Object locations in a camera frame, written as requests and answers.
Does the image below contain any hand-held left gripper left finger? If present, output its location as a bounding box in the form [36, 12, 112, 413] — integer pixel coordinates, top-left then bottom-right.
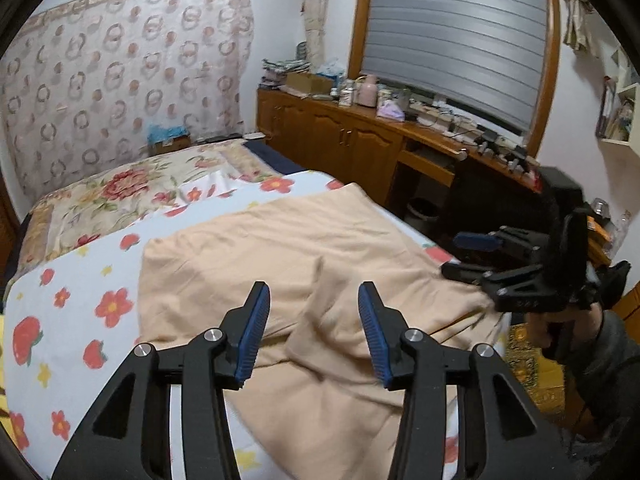
[52, 281, 272, 480]

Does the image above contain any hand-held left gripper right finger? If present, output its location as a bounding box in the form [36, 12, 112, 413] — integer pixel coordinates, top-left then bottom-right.
[357, 281, 566, 480]

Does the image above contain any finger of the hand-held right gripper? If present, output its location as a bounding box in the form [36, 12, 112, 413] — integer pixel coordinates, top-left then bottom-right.
[441, 260, 551, 312]
[454, 226, 551, 262]

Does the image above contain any beige t-shirt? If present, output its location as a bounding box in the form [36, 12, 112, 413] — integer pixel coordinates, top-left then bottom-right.
[137, 182, 507, 480]

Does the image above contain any person's right forearm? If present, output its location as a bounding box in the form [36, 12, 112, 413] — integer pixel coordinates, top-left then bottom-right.
[565, 310, 640, 442]

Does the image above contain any person's right hand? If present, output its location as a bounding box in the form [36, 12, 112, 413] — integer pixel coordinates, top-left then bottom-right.
[527, 304, 607, 357]

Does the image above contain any black trash bin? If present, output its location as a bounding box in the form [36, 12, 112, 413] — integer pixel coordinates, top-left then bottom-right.
[406, 197, 441, 234]

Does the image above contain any yellow patterned mat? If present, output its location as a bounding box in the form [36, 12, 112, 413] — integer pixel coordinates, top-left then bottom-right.
[502, 322, 572, 412]

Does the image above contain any purple bag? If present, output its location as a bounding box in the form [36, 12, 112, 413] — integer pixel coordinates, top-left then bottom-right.
[376, 100, 407, 122]

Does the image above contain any white fruit flower printed sheet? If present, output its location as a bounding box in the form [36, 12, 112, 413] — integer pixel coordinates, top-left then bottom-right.
[0, 170, 467, 480]

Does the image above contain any dark blue bed sheet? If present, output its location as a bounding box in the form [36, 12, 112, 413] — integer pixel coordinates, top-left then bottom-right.
[245, 140, 307, 174]

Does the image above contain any wooden sideboard cabinet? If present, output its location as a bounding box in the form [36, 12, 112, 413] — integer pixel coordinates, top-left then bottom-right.
[256, 87, 542, 207]

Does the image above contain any pink thermos jug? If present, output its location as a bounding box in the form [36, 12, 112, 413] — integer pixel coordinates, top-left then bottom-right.
[356, 75, 379, 108]

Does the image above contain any floral pillow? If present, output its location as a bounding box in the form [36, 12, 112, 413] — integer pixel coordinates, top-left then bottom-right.
[20, 140, 297, 272]

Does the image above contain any small brown box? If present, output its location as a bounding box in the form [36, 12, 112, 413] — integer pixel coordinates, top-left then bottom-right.
[150, 135, 192, 156]

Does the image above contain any grey window blind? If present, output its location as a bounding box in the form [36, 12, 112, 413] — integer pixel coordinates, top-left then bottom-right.
[360, 0, 547, 134]

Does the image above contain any blue cloth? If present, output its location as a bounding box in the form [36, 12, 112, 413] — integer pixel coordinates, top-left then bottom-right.
[149, 122, 189, 144]

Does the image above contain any cardboard box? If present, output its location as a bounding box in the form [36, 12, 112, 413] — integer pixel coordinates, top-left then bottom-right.
[285, 71, 334, 96]

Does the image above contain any hanging beige cloth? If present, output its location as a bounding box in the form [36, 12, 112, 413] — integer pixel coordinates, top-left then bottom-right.
[562, 0, 596, 52]

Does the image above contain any stack of folded cloths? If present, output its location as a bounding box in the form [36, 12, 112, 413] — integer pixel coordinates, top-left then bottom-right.
[262, 57, 312, 86]

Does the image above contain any cream curtain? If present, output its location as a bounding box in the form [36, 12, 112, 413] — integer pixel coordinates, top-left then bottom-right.
[300, 0, 334, 69]

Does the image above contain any white wall shelf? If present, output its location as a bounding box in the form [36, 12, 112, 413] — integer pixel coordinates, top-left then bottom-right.
[596, 45, 640, 147]

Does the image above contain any wooden window frame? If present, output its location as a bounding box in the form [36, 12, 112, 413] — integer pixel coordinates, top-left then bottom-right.
[347, 0, 562, 159]

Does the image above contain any ring patterned headboard cloth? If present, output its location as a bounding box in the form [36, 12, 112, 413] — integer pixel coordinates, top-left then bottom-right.
[0, 0, 256, 202]

